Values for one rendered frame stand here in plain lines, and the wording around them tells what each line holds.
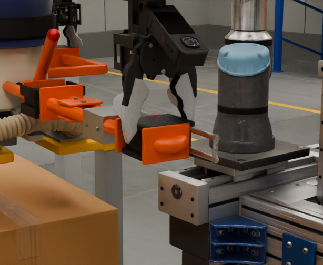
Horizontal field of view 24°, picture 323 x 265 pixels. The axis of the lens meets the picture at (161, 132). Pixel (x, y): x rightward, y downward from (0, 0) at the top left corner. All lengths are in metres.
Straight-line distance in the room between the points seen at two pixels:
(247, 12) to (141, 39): 0.83
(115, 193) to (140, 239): 1.93
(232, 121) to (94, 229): 0.39
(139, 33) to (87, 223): 0.62
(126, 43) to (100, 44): 10.97
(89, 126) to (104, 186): 1.04
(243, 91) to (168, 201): 0.30
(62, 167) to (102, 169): 2.62
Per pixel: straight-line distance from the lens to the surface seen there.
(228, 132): 1.72
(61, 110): 1.29
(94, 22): 12.12
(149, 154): 1.03
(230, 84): 1.71
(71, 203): 1.67
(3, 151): 1.48
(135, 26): 1.08
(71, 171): 4.83
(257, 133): 1.72
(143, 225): 4.37
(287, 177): 1.83
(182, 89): 1.08
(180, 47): 0.98
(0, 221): 1.58
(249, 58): 1.70
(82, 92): 1.36
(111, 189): 2.23
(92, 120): 1.18
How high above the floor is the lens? 1.45
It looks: 13 degrees down
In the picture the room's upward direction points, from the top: straight up
